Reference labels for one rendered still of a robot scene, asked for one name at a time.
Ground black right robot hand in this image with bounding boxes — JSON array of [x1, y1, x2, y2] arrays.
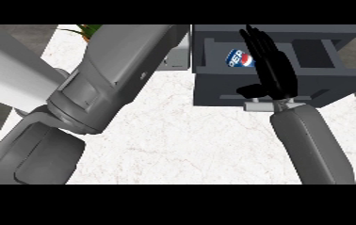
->
[[235, 24, 298, 101]]

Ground blue soda can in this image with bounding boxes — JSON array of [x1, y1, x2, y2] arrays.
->
[[224, 48, 257, 69]]

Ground dark grey open drawer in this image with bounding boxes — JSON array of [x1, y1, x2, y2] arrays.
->
[[190, 24, 356, 108]]

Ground dark grey drawer front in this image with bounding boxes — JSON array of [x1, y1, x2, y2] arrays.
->
[[192, 72, 356, 108]]

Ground pale grey box appliance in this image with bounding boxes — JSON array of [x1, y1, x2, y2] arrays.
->
[[155, 30, 192, 72]]

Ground green leafy plant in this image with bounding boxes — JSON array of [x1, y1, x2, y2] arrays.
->
[[57, 24, 105, 43]]

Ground pale grey drawer handle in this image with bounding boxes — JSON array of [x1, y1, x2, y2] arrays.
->
[[244, 97, 307, 113]]

